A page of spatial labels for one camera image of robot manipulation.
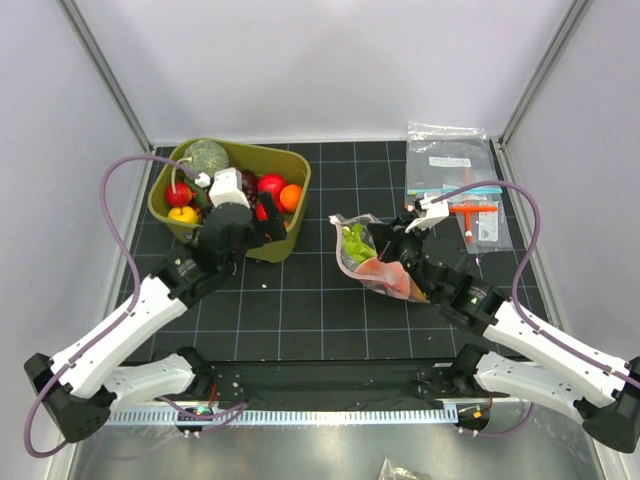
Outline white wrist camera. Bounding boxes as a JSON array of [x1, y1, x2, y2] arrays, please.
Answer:
[[209, 167, 250, 208], [404, 194, 449, 233]]

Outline green celery stalk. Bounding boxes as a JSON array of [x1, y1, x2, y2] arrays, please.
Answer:
[[342, 223, 377, 264]]

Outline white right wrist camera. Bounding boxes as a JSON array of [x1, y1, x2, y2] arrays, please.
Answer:
[[404, 194, 449, 233]]

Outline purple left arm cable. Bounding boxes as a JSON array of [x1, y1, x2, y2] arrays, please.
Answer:
[[24, 153, 249, 458]]

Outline clear polka-dot pink zip bag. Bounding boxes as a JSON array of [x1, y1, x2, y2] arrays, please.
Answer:
[[329, 214, 427, 303]]

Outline toy watermelon slice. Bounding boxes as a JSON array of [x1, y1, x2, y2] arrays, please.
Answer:
[[355, 258, 426, 303]]

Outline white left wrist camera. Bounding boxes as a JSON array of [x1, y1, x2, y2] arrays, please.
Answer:
[[209, 167, 250, 208]]

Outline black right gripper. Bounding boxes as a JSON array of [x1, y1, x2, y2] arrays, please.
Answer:
[[368, 213, 439, 302]]

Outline orange toy fruit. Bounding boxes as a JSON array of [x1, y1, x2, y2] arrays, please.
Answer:
[[279, 184, 303, 213]]

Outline red toy apple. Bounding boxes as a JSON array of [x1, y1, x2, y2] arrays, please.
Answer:
[[257, 173, 288, 200]]

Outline clear bag orange zipper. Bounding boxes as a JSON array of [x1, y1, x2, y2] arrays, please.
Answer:
[[432, 199, 512, 255]]

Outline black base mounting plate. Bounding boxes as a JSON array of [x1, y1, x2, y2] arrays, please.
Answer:
[[168, 359, 489, 411]]

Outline olive green plastic bin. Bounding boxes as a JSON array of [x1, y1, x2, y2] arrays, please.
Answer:
[[147, 139, 311, 263]]

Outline purple toy grapes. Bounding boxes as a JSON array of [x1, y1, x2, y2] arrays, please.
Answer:
[[241, 169, 258, 208]]

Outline aluminium slotted rail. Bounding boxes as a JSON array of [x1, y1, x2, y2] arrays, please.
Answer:
[[106, 404, 458, 428]]

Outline clear bag blue zipper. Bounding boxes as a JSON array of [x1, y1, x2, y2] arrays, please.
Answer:
[[405, 138, 498, 196]]

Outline green toy melon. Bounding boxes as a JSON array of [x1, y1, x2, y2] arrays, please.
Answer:
[[183, 139, 230, 177]]

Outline black grid cutting mat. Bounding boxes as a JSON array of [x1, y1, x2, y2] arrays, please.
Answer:
[[94, 140, 546, 362]]

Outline crumpled clear plastic bag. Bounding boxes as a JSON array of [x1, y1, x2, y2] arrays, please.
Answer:
[[377, 458, 432, 480]]

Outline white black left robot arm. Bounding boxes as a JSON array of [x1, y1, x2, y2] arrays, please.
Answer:
[[24, 193, 287, 444]]

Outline red toy strawberry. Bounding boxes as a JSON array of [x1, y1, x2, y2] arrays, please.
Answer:
[[164, 182, 194, 208]]

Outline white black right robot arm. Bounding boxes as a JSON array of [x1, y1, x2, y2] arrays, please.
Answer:
[[367, 217, 639, 453]]

